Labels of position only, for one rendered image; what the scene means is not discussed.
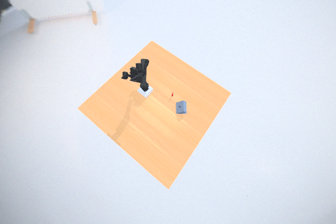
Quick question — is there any grey sloped panel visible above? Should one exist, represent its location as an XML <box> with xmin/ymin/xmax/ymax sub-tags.
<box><xmin>176</xmin><ymin>100</ymin><xmax>187</xmax><ymax>114</ymax></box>

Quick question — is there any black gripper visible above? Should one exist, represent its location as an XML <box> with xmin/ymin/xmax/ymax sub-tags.
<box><xmin>121</xmin><ymin>71</ymin><xmax>142</xmax><ymax>83</ymax></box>

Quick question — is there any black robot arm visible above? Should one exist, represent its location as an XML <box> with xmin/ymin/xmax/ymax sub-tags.
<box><xmin>129</xmin><ymin>58</ymin><xmax>149</xmax><ymax>92</ymax></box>

